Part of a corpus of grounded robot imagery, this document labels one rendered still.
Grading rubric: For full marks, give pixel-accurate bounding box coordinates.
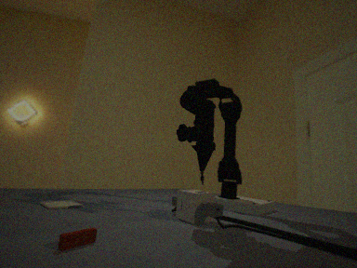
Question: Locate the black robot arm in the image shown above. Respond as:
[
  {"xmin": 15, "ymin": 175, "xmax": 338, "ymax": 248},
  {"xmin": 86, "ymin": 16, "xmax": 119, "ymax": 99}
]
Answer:
[{"xmin": 177, "ymin": 78, "xmax": 243, "ymax": 199}]

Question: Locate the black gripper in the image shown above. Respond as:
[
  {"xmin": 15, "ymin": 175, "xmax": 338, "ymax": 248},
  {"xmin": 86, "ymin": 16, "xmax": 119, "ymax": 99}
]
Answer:
[{"xmin": 188, "ymin": 116, "xmax": 216, "ymax": 171}]

